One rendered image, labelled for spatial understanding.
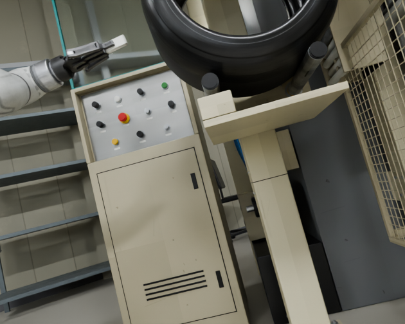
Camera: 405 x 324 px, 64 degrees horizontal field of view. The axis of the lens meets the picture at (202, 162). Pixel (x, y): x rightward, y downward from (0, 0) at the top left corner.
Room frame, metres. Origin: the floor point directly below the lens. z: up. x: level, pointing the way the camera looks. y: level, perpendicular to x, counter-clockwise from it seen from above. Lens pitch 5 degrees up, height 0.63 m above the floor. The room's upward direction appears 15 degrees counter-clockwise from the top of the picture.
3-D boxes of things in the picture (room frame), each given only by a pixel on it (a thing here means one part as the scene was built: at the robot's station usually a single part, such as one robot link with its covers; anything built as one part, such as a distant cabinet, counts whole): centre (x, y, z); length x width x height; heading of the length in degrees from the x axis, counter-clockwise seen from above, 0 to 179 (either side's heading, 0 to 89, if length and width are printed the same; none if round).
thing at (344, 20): (1.16, -0.62, 1.05); 0.20 x 0.15 x 0.30; 176
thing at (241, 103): (1.15, -0.24, 0.90); 0.40 x 0.03 x 0.10; 86
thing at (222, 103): (0.98, -0.08, 0.83); 0.36 x 0.09 x 0.06; 176
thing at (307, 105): (0.97, -0.22, 0.80); 0.37 x 0.36 x 0.02; 86
